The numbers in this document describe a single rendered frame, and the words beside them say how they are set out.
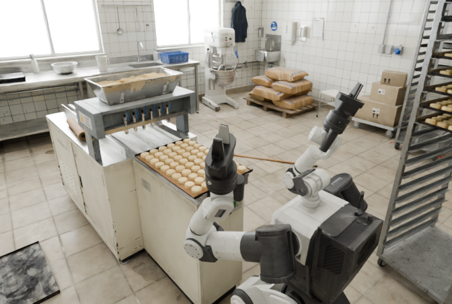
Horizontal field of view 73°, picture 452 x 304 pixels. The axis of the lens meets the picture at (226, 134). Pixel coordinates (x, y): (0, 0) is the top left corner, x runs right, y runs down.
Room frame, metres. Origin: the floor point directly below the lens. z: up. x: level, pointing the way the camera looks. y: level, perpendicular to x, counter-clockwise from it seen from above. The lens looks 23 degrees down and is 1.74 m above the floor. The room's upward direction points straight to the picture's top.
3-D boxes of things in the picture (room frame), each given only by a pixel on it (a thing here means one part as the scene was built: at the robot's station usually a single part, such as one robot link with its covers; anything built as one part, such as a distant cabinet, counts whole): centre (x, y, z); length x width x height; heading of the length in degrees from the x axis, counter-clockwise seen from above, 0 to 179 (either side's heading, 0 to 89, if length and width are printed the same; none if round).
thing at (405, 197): (1.77, -1.36, 0.60); 0.64 x 0.03 x 0.03; 118
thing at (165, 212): (1.62, 0.25, 0.45); 0.70 x 0.34 x 0.90; 42
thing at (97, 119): (2.00, 0.59, 1.01); 0.72 x 0.33 x 0.34; 132
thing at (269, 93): (5.36, -0.84, 0.32); 0.72 x 0.42 x 0.17; 40
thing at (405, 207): (1.77, -1.36, 0.51); 0.64 x 0.03 x 0.03; 118
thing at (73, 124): (2.21, 1.16, 0.87); 0.40 x 0.06 x 0.06; 37
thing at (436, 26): (1.66, -1.08, 0.97); 0.03 x 0.03 x 1.70; 28
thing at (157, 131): (2.18, 0.56, 0.87); 2.01 x 0.03 x 0.07; 42
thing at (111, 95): (2.00, 0.59, 1.25); 0.56 x 0.29 x 0.14; 132
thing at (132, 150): (1.98, 0.78, 0.87); 2.01 x 0.03 x 0.07; 42
